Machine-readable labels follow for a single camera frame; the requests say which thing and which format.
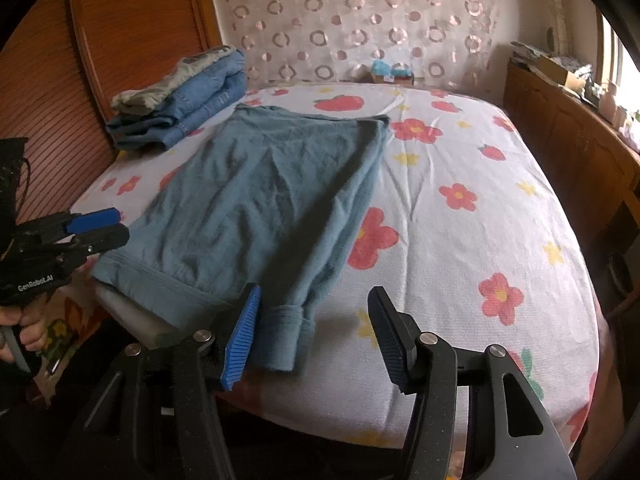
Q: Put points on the folded grey-green garment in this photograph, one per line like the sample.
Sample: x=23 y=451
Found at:
x=165 y=87

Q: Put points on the beige floral bed sheet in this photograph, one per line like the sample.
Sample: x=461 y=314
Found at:
x=65 y=315

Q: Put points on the black speckled cloth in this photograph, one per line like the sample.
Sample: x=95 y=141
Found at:
x=10 y=180

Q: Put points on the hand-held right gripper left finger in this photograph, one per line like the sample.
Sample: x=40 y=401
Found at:
x=242 y=340

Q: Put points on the folded blue jeans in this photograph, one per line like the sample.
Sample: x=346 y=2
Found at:
x=210 y=95

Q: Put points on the wooden wardrobe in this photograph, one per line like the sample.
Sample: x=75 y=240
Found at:
x=120 y=35

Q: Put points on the small box with blue cloth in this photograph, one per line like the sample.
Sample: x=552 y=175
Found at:
x=392 y=72

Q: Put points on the circle patterned curtain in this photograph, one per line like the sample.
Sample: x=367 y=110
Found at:
x=360 y=15

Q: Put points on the person's left hand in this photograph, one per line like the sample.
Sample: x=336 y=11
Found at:
x=32 y=325

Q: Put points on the white strawberry flower cloth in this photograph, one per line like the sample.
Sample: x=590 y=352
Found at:
x=475 y=240

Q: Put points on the teal pants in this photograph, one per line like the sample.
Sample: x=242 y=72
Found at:
x=250 y=210

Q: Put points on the wooden cabinet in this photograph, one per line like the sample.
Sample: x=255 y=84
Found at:
x=560 y=140

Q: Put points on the window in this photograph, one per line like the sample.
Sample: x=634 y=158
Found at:
x=622 y=75

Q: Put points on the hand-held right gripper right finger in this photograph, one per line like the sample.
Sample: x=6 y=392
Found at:
x=392 y=340

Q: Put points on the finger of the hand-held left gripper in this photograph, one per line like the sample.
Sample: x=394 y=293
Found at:
x=95 y=220
x=105 y=240

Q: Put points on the cardboard box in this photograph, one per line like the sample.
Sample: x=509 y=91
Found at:
x=560 y=72

